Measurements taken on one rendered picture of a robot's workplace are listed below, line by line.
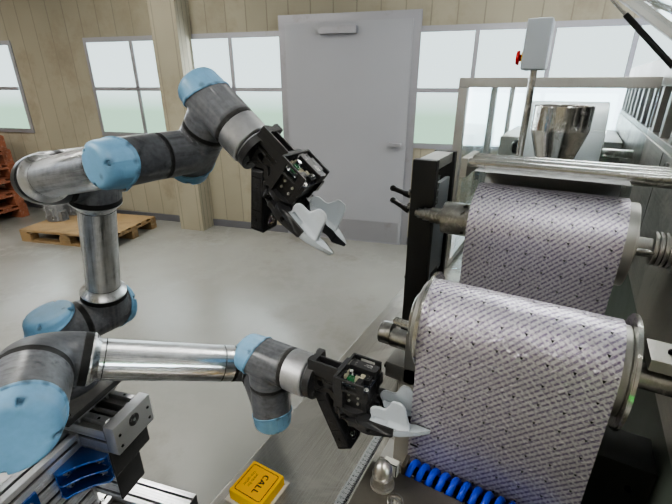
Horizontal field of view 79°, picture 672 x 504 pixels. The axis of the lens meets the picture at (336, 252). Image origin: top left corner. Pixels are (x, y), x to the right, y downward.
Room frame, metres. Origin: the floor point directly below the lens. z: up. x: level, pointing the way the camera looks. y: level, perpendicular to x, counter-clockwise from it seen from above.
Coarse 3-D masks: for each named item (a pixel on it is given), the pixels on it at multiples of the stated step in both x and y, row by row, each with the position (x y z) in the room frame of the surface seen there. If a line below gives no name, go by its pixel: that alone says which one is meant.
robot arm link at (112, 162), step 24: (96, 144) 0.59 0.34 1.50; (120, 144) 0.61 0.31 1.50; (144, 144) 0.63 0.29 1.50; (168, 144) 0.66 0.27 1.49; (24, 168) 0.78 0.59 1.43; (48, 168) 0.72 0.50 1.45; (72, 168) 0.66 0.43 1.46; (96, 168) 0.59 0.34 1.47; (120, 168) 0.59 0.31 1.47; (144, 168) 0.62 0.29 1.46; (168, 168) 0.65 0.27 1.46; (24, 192) 0.77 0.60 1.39; (48, 192) 0.75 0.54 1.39; (72, 192) 0.72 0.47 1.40
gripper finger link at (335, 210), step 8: (312, 200) 0.65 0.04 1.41; (320, 200) 0.64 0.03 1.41; (336, 200) 0.63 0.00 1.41; (312, 208) 0.64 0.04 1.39; (320, 208) 0.64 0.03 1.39; (328, 208) 0.63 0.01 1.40; (336, 208) 0.63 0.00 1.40; (344, 208) 0.62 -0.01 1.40; (328, 216) 0.63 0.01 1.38; (336, 216) 0.63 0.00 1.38; (328, 224) 0.63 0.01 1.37; (336, 224) 0.63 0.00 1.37; (328, 232) 0.63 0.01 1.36; (336, 232) 0.62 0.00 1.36; (336, 240) 0.62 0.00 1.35; (344, 240) 0.62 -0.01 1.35
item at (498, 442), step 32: (416, 384) 0.48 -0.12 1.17; (448, 384) 0.46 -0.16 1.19; (416, 416) 0.48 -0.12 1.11; (448, 416) 0.46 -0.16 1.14; (480, 416) 0.43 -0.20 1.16; (512, 416) 0.42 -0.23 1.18; (544, 416) 0.40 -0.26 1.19; (416, 448) 0.48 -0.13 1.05; (448, 448) 0.45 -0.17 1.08; (480, 448) 0.43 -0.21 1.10; (512, 448) 0.41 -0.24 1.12; (544, 448) 0.39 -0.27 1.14; (576, 448) 0.38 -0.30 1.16; (480, 480) 0.43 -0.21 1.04; (512, 480) 0.41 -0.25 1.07; (544, 480) 0.39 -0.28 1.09; (576, 480) 0.37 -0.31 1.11
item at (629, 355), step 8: (424, 288) 0.53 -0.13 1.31; (416, 304) 0.51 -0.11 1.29; (416, 312) 0.50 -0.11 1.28; (632, 328) 0.42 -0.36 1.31; (632, 336) 0.41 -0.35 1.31; (632, 344) 0.40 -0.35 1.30; (632, 352) 0.39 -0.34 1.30; (624, 360) 0.38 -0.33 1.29; (632, 360) 0.38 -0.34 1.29; (624, 368) 0.38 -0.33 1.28; (624, 376) 0.37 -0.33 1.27; (624, 384) 0.37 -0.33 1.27; (624, 392) 0.37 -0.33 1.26; (616, 400) 0.37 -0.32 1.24; (616, 408) 0.37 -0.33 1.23
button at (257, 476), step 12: (252, 468) 0.54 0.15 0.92; (264, 468) 0.54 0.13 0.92; (240, 480) 0.52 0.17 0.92; (252, 480) 0.52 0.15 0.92; (264, 480) 0.52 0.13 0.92; (276, 480) 0.52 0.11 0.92; (240, 492) 0.50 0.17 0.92; (252, 492) 0.50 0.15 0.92; (264, 492) 0.50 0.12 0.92; (276, 492) 0.51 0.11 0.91
